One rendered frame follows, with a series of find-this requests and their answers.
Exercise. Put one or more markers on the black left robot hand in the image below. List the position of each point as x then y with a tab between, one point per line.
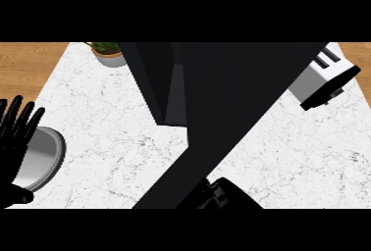
12	137

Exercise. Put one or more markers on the large dark grey cabinet door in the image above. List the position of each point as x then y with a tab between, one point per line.
232	114

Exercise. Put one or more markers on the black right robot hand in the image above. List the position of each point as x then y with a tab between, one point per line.
218	194

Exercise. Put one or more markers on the potted green plant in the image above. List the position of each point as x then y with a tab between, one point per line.
108	54

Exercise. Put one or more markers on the silver and black toaster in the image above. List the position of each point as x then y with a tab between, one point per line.
321	78

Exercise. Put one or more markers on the silver round pot lid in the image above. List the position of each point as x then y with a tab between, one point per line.
42	158

